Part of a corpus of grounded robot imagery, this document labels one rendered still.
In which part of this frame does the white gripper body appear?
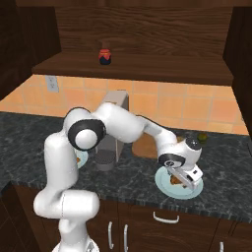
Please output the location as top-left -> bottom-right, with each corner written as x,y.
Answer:
167,166 -> 202,192

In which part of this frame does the brown croissant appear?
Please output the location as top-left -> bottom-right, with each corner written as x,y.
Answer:
168,174 -> 188,189

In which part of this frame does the white drawer handle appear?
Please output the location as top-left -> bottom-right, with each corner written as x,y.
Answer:
152,211 -> 180,224

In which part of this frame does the grey coffee machine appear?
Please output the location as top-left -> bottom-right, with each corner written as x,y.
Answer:
94,90 -> 130,172

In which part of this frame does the green round fruit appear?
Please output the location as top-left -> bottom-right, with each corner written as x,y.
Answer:
196,132 -> 210,145

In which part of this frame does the dark wooden drawer front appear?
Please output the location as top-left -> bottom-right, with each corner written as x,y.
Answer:
128,204 -> 221,230

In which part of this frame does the dark wooden wall cabinet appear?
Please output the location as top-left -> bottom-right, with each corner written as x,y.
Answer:
31,0 -> 235,88

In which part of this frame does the dark wooden cabinet door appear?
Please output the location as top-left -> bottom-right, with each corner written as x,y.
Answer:
0,0 -> 63,101
222,6 -> 252,136

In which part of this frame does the light blue plate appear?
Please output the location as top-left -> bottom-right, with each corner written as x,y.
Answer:
75,149 -> 90,170
154,165 -> 205,201

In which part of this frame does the round wooden cutting board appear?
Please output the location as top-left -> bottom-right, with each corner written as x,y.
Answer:
131,132 -> 185,159

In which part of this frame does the red-lidded jam jar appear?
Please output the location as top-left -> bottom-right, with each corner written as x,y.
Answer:
97,48 -> 112,66

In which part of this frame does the grey wall socket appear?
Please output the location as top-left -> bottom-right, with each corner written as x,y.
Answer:
45,75 -> 60,94

